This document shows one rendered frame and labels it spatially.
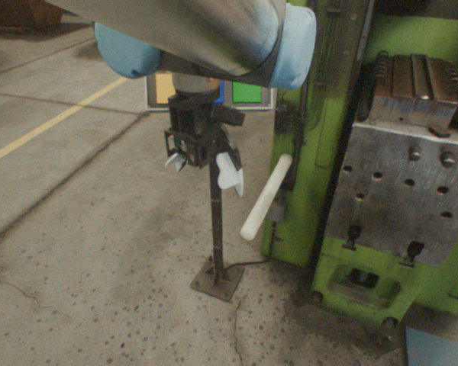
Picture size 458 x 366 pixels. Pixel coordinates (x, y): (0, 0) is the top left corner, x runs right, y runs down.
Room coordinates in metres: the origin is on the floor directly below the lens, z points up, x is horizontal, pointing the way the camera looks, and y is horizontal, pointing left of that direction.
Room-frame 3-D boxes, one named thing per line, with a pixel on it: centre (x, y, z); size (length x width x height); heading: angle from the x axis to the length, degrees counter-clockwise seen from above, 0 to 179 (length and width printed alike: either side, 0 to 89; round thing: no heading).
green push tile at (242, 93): (0.81, -0.05, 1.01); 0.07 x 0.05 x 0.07; 92
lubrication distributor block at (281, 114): (1.05, -0.20, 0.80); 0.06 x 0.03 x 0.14; 67
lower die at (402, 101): (0.98, -0.57, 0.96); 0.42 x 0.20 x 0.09; 157
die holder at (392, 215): (0.97, -0.63, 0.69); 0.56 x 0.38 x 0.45; 157
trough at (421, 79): (0.97, -0.60, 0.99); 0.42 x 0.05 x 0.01; 157
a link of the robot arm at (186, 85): (0.48, 0.05, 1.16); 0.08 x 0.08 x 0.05
